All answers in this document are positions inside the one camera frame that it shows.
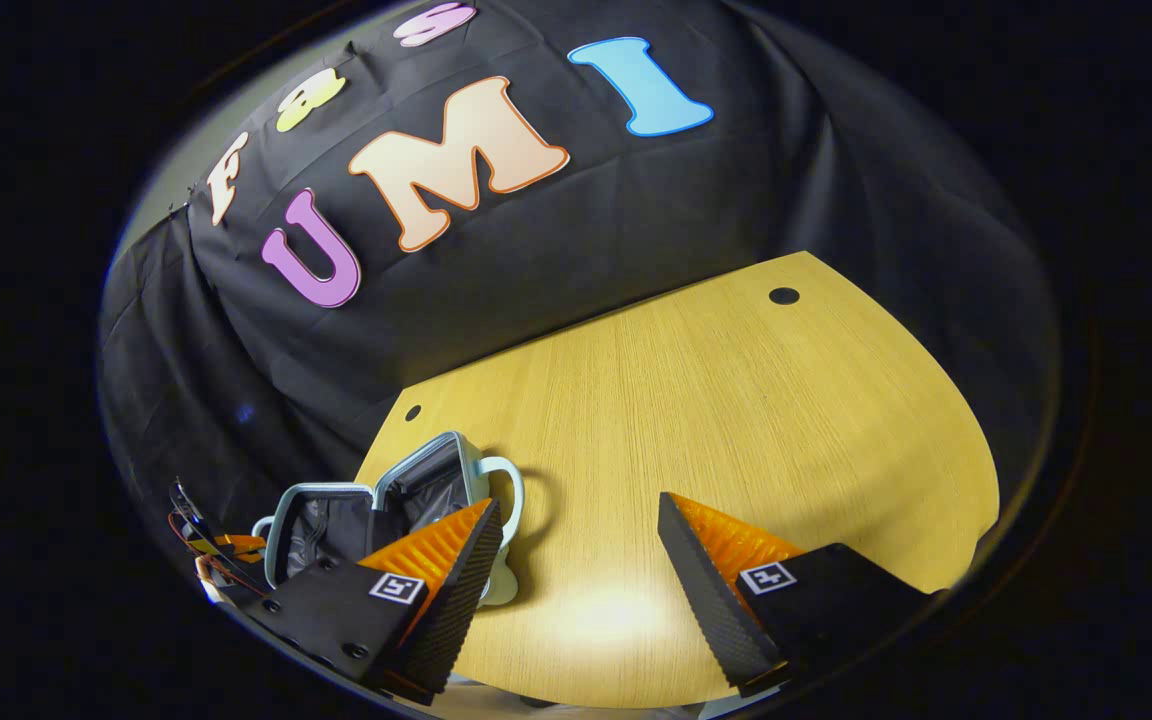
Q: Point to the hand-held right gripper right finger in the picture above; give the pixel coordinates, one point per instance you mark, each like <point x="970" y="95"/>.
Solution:
<point x="706" y="590"/>

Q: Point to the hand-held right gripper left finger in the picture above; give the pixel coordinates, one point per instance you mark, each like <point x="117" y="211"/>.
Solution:
<point x="456" y="610"/>

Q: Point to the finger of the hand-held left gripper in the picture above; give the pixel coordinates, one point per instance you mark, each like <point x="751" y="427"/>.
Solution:
<point x="236" y="545"/>

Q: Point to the light blue suitcase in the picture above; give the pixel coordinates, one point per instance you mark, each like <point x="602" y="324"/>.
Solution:
<point x="331" y="525"/>

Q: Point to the black backdrop cloth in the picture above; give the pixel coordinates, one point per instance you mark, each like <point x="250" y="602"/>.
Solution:
<point x="686" y="200"/>

